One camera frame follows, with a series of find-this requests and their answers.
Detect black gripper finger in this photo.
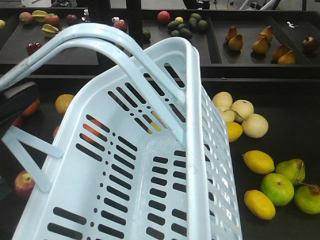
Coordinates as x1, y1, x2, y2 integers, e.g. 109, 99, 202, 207
0, 81, 40, 138

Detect light blue plastic basket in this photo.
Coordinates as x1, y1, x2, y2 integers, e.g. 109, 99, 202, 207
0, 23, 243, 240

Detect grapefruit orange fruit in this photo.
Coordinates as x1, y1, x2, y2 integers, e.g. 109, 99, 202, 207
21, 99, 41, 117

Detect yellow green apple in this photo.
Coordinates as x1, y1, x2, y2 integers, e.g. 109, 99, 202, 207
55, 94, 75, 114

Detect red bell pepper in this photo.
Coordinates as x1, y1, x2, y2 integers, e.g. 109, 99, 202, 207
26, 41, 42, 56

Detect red apple near edge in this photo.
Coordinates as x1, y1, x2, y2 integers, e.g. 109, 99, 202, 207
14, 170, 35, 200

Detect red tomato fruit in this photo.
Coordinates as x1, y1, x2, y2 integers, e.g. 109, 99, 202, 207
157, 10, 171, 25

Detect dark green avocado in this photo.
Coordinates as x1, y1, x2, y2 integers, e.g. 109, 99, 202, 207
179, 27, 193, 40

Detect yellow lemon by pears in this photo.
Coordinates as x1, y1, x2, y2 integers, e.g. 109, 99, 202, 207
226, 122, 243, 143

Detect brown pear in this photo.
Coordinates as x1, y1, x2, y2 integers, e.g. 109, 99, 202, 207
228, 34, 243, 51

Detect white pear front right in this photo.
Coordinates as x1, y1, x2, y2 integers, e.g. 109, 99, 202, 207
242, 113, 269, 139

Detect black wooden produce stand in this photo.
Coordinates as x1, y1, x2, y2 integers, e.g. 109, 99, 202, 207
0, 6, 320, 240

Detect yellow lemon middle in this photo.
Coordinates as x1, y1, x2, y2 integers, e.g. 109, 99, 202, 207
242, 150, 275, 175

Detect yellow lemon front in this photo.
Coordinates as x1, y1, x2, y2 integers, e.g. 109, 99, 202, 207
244, 189, 276, 220

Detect green pear back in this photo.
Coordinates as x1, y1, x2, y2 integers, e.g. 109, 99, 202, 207
275, 158, 306, 186

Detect green pear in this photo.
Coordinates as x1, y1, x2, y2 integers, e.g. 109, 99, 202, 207
294, 184, 320, 215
275, 158, 306, 186

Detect green pear front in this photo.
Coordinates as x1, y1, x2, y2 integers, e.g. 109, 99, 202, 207
294, 184, 320, 215

